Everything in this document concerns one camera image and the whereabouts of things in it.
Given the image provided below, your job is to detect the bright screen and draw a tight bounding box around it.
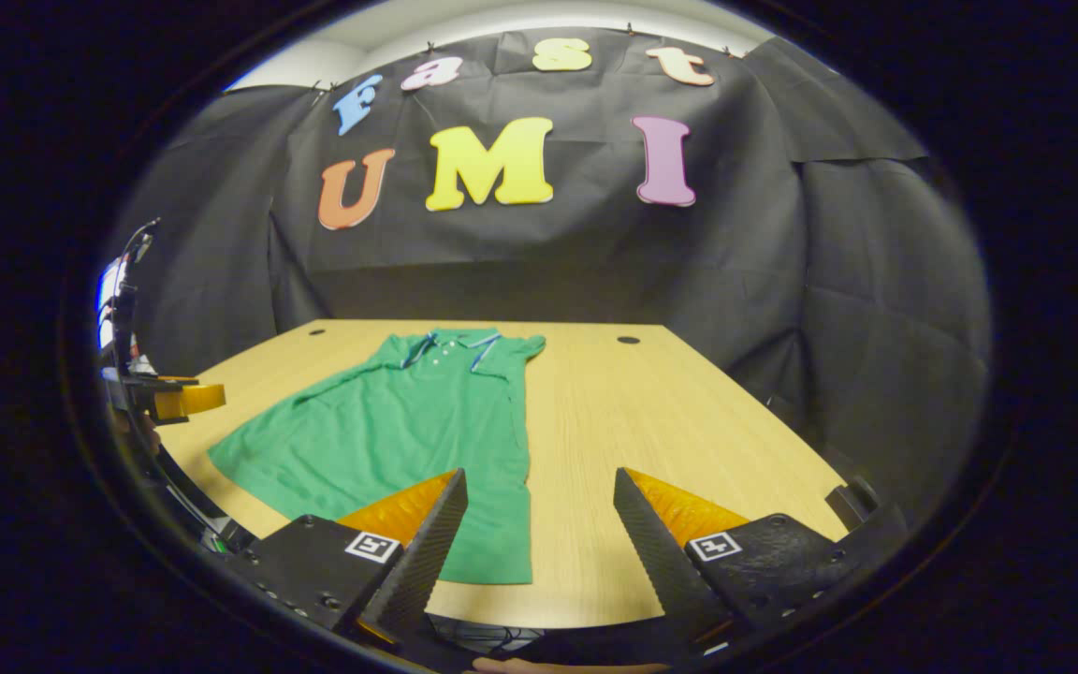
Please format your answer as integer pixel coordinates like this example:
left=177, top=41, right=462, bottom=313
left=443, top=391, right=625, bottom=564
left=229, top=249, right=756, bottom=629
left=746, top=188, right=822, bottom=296
left=95, top=260, right=128, bottom=349

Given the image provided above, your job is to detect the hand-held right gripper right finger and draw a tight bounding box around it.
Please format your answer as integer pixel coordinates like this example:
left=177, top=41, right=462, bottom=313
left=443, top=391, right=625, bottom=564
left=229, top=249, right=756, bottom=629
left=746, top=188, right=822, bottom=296
left=613, top=467, right=858, bottom=650

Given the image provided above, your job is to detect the black backdrop cloth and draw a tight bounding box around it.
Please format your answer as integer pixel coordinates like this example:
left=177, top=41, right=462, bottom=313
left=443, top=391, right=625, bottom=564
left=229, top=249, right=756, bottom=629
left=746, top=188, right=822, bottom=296
left=113, top=26, right=994, bottom=525

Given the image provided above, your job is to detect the green T-shirt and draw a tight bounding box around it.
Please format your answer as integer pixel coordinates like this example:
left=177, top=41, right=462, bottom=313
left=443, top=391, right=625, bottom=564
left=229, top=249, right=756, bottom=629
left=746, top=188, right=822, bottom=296
left=208, top=328, right=547, bottom=586

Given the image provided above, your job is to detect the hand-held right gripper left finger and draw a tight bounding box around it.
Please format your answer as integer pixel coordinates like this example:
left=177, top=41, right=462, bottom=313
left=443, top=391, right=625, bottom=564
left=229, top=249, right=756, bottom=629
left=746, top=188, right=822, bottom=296
left=224, top=468, right=471, bottom=647

